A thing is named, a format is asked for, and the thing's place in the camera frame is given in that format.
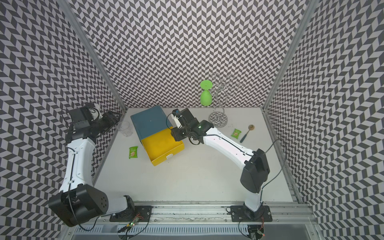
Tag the chrome wire glass rack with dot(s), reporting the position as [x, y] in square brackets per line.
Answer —
[224, 88]

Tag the teal drawer cabinet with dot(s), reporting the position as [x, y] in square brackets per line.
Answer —
[150, 122]

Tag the aluminium front rail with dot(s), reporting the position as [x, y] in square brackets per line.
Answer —
[218, 213]

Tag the yellow top drawer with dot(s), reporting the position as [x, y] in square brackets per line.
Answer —
[161, 146]

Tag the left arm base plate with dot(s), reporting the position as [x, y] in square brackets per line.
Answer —
[142, 212]

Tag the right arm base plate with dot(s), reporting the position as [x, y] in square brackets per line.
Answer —
[243, 214]

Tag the right base wiring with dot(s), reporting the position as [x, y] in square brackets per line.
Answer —
[255, 229]

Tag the clear plastic cup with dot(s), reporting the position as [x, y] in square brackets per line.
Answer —
[125, 128]

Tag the green plastic wine glass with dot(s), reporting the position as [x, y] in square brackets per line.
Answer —
[206, 98]

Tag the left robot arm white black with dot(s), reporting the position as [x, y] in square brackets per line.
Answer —
[78, 201]

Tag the wooden spoon teal handle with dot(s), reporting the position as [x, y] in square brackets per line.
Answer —
[250, 128]

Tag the green cookie packet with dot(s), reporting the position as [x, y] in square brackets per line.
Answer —
[236, 133]
[133, 152]

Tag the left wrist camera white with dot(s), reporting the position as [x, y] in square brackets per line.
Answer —
[95, 112]

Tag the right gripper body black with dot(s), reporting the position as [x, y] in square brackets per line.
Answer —
[180, 133]

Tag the base wiring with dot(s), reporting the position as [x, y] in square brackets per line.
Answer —
[255, 229]
[132, 226]

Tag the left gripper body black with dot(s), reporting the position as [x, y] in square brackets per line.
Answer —
[106, 122]

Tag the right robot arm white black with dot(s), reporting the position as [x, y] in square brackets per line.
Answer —
[254, 164]

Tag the left base wiring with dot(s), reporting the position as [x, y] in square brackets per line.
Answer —
[132, 226]

